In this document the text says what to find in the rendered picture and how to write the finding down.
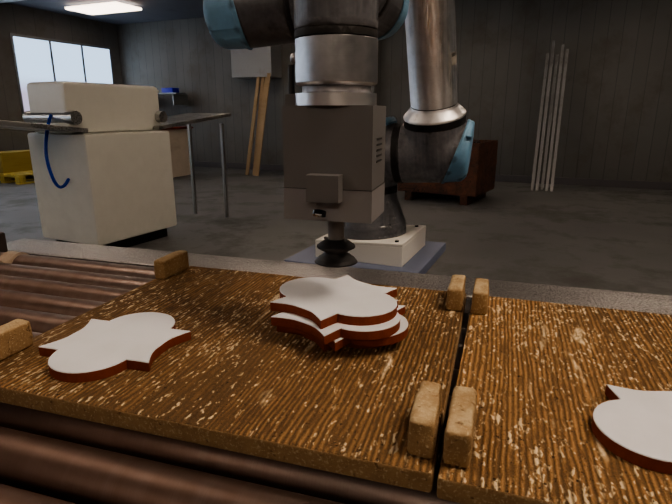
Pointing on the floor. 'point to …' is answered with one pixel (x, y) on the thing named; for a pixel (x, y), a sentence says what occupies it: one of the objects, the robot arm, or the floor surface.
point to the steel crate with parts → (479, 183)
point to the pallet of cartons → (16, 167)
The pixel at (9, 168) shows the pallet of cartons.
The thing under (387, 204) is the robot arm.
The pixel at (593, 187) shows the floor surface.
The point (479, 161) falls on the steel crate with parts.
